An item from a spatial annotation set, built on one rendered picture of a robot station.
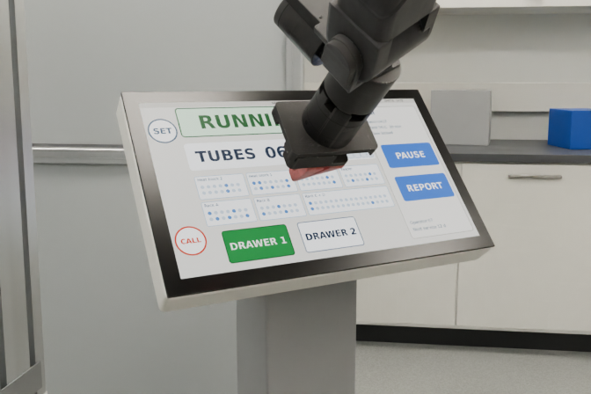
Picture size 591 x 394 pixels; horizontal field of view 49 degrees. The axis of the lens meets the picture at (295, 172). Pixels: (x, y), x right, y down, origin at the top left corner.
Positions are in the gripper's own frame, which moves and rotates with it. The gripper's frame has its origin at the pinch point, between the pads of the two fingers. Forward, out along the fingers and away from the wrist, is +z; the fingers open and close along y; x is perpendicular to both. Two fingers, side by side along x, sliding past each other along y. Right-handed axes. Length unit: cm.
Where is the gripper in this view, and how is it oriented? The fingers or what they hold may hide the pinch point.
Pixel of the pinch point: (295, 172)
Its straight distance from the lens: 74.5
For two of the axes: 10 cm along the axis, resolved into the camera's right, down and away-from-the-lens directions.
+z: -3.6, 5.3, 7.7
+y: -8.8, 0.7, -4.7
